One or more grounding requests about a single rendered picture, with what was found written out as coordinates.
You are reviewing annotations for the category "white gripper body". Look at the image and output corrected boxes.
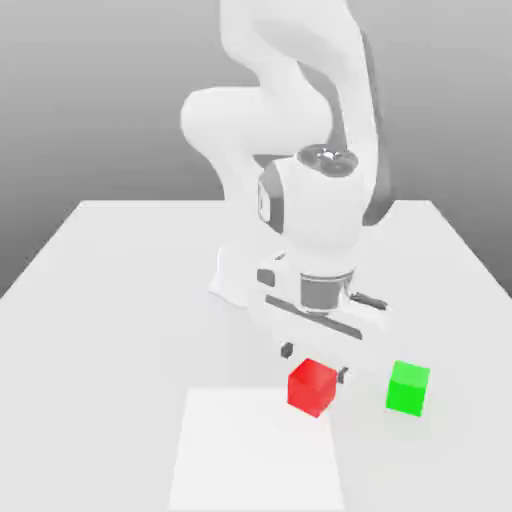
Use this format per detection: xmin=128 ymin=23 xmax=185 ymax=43
xmin=248 ymin=292 xmax=386 ymax=371

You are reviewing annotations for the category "small red cube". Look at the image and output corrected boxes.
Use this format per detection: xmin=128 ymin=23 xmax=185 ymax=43
xmin=286 ymin=357 xmax=340 ymax=420

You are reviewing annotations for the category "small green cube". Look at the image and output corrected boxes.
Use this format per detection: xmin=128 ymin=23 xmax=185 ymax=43
xmin=385 ymin=359 xmax=432 ymax=419

